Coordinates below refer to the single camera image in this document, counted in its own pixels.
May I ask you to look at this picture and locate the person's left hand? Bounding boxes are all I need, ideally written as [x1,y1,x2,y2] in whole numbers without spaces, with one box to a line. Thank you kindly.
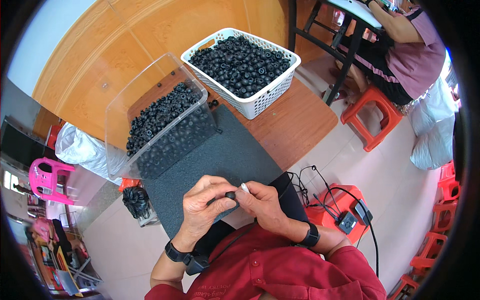
[172,175,239,253]

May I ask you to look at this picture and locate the person's right hand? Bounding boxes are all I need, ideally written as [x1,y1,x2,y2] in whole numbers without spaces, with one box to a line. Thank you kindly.
[234,181,310,245]

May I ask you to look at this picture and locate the black wrist band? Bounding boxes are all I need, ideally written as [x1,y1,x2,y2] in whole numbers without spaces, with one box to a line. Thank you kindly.
[293,221,322,248]
[164,240,211,277]

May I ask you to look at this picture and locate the person's body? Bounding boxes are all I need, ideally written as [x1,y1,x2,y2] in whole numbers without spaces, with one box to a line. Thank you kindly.
[144,223,388,300]

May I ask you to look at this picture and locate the black plastic bag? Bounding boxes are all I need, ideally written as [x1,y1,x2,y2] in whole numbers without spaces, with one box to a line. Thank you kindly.
[122,186,151,220]

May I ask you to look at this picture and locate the red plastic stool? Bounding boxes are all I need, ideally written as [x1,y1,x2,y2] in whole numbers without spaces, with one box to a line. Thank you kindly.
[304,183,373,245]
[340,85,404,153]

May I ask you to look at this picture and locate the dark grey work mat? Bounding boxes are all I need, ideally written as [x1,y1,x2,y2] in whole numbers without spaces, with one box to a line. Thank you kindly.
[142,104,284,239]

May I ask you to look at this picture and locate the orange plastic bag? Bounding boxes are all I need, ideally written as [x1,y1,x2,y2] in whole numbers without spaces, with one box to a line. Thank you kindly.
[118,178,142,193]

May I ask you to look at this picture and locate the small black square box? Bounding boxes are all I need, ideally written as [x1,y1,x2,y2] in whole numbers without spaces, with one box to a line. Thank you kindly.
[337,211,359,235]

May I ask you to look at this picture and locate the heap of black rubber beads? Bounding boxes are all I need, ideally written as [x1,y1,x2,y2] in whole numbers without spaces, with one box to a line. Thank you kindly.
[125,81,219,180]

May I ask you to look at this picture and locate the black power adapter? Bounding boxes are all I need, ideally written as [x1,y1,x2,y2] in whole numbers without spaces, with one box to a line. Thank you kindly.
[354,200,374,226]

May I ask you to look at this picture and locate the clear plastic bin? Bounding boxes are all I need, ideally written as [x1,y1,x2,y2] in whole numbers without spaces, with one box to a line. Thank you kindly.
[104,52,223,181]

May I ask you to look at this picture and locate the white plastic basket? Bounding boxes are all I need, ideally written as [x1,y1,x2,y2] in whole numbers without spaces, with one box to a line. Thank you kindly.
[180,27,302,120]

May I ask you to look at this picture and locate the white plastic sack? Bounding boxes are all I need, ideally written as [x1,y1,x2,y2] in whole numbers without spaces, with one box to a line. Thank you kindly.
[55,121,130,186]

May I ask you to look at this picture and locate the pile of black rubber beads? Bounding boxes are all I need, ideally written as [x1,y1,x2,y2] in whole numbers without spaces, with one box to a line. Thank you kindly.
[188,35,292,99]

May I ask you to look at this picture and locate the cluttered shelf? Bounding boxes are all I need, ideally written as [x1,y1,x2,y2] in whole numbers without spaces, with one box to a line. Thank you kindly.
[20,217,104,299]

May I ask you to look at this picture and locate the pink plastic chair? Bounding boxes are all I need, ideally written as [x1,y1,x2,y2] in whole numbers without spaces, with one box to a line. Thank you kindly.
[28,157,76,206]

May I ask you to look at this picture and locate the stack of red stools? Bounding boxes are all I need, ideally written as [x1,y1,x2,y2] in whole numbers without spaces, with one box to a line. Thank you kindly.
[388,160,463,300]

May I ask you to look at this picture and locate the heap of white sacks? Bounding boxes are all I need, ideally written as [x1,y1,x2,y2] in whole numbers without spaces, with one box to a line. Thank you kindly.
[408,77,463,171]

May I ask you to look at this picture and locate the thin black cables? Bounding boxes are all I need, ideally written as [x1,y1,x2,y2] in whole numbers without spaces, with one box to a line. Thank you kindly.
[287,164,340,222]

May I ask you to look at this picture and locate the black headset cable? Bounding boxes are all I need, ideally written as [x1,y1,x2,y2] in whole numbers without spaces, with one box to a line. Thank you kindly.
[208,219,260,265]

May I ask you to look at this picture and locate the thick black power cable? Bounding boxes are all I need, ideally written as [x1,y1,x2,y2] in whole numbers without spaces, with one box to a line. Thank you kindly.
[323,185,380,279]

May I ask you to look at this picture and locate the black metal frame table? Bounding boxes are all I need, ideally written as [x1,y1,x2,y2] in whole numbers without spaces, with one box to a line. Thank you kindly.
[287,0,384,107]

